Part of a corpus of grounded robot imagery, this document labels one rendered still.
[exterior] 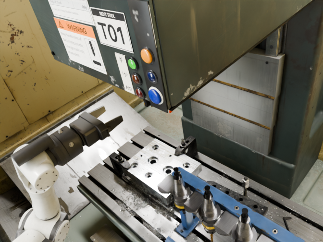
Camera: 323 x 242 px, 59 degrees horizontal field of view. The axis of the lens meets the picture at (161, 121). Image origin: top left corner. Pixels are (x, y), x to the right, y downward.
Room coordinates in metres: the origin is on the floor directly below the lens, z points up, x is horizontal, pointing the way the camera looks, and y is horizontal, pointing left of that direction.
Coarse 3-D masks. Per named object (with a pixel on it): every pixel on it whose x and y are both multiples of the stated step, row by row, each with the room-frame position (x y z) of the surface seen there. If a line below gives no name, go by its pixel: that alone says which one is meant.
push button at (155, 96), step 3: (150, 90) 0.43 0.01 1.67; (153, 90) 0.43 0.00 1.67; (150, 93) 0.43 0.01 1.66; (153, 93) 0.43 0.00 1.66; (156, 93) 0.42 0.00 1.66; (150, 96) 0.43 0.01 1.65; (153, 96) 0.43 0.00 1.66; (156, 96) 0.42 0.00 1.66; (159, 96) 0.42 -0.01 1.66; (153, 99) 0.43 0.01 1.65; (156, 99) 0.42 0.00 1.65; (159, 99) 0.42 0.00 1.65; (153, 102) 0.43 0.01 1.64; (156, 102) 0.43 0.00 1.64; (159, 102) 0.42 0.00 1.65
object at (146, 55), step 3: (141, 51) 0.44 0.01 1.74; (144, 51) 0.43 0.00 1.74; (147, 51) 0.43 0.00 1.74; (141, 54) 0.44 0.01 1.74; (144, 54) 0.43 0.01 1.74; (147, 54) 0.43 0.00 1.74; (150, 54) 0.42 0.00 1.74; (144, 57) 0.43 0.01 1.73; (147, 57) 0.43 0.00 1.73; (150, 57) 0.42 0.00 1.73; (144, 60) 0.43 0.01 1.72; (147, 60) 0.43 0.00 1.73; (150, 60) 0.42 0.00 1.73
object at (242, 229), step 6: (240, 216) 0.38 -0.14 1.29; (240, 222) 0.37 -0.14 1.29; (246, 222) 0.36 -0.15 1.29; (240, 228) 0.36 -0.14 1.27; (246, 228) 0.36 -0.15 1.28; (240, 234) 0.36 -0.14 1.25; (246, 234) 0.35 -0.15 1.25; (252, 234) 0.36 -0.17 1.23; (240, 240) 0.36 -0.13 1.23; (246, 240) 0.35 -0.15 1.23
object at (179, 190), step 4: (180, 176) 0.54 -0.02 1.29; (176, 180) 0.53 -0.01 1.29; (180, 180) 0.53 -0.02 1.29; (176, 184) 0.53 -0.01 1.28; (180, 184) 0.53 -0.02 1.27; (184, 184) 0.54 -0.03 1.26; (176, 188) 0.53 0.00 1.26; (180, 188) 0.53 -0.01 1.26; (184, 188) 0.53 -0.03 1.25; (176, 192) 0.53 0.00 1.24; (180, 192) 0.52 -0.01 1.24; (184, 192) 0.53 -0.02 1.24; (176, 196) 0.53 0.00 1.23; (180, 196) 0.52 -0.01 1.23
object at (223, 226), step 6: (222, 216) 0.44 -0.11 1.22; (228, 216) 0.43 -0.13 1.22; (234, 216) 0.43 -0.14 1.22; (216, 222) 0.42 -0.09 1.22; (222, 222) 0.42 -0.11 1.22; (228, 222) 0.42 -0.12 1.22; (234, 222) 0.41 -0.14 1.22; (216, 228) 0.41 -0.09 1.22; (222, 228) 0.40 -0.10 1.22; (228, 228) 0.40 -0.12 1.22; (222, 234) 0.39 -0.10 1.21; (228, 234) 0.38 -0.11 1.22
